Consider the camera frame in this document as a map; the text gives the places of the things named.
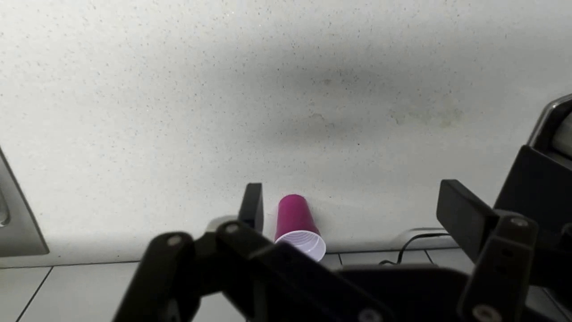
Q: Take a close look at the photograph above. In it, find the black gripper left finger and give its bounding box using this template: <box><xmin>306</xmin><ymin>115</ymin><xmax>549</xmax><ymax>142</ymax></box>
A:
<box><xmin>113</xmin><ymin>183</ymin><xmax>383</xmax><ymax>322</ymax></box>

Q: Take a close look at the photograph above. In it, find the black power cord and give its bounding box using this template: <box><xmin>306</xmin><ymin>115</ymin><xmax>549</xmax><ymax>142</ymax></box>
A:
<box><xmin>381</xmin><ymin>231</ymin><xmax>449</xmax><ymax>267</ymax></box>

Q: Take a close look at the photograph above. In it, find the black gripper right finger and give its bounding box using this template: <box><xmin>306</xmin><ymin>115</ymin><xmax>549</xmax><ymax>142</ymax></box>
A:
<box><xmin>436</xmin><ymin>179</ymin><xmax>538</xmax><ymax>322</ymax></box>

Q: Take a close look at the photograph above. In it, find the pink plastic cup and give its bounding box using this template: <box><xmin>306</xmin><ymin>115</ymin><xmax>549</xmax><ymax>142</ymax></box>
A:
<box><xmin>275</xmin><ymin>194</ymin><xmax>327</xmax><ymax>262</ymax></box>

